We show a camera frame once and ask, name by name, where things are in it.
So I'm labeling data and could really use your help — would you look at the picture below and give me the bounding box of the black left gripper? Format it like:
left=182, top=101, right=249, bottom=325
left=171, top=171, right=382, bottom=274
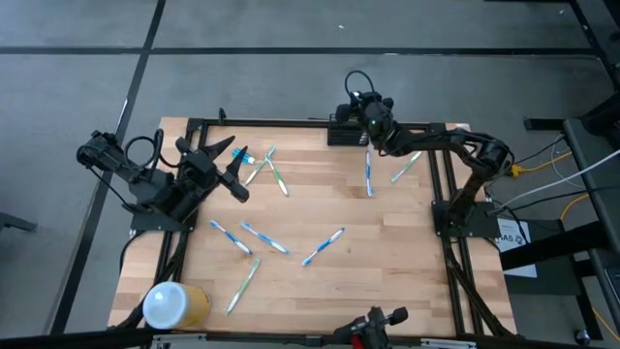
left=174, top=135, right=251, bottom=204

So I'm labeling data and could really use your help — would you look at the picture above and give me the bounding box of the green and white toothbrush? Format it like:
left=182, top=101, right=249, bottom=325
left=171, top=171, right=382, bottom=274
left=389, top=151, right=424, bottom=184
left=226, top=258, right=262, bottom=316
left=264, top=156, right=291, bottom=198
left=243, top=146, right=276, bottom=187

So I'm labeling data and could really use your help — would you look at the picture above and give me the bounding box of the blue and white toothbrush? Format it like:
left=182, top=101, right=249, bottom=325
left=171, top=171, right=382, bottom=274
left=363, top=148, right=374, bottom=198
left=301, top=226, right=347, bottom=268
left=208, top=219, right=255, bottom=257
left=240, top=221, right=291, bottom=256

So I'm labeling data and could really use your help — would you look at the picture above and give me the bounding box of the yellow jar with white lid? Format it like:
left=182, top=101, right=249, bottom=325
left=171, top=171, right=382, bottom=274
left=141, top=280, right=212, bottom=332

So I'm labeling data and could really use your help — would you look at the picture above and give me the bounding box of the white paper label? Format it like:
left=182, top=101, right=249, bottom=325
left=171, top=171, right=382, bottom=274
left=496, top=217, right=539, bottom=279

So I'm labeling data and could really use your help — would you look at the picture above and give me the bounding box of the black device with red part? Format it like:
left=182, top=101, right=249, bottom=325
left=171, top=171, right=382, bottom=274
left=332, top=304, right=410, bottom=349

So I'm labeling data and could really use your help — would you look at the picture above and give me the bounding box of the black furniture foot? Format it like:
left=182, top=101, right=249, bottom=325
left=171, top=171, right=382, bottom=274
left=0, top=211, right=38, bottom=234

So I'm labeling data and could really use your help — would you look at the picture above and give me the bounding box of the black crossbeam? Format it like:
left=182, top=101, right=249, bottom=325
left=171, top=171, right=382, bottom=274
left=498, top=220, right=614, bottom=272

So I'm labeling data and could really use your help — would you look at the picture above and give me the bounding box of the dark grey side table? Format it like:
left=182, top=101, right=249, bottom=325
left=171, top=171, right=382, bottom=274
left=561, top=117, right=620, bottom=349

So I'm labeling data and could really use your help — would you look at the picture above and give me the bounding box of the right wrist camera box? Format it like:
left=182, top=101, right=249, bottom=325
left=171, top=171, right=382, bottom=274
left=361, top=110, right=394, bottom=142

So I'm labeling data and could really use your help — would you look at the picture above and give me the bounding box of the black wire organizer holder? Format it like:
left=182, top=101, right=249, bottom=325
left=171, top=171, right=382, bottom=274
left=326, top=112, right=374, bottom=147

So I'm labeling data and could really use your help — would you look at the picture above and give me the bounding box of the black aluminium table frame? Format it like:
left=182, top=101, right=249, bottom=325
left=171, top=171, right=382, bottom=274
left=113, top=107, right=517, bottom=339

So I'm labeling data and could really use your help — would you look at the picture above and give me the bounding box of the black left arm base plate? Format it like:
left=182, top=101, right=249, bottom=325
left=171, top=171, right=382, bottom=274
left=130, top=210, right=198, bottom=233

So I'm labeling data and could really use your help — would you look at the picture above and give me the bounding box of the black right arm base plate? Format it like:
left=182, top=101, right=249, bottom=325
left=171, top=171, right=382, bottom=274
left=432, top=201, right=501, bottom=239

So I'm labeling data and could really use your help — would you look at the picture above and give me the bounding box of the white cable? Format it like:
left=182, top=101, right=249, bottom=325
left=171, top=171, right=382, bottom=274
left=498, top=147, right=620, bottom=214

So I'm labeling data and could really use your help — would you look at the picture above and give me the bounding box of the black rig gantry frame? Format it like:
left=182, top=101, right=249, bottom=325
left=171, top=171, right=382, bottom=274
left=0, top=327, right=620, bottom=349

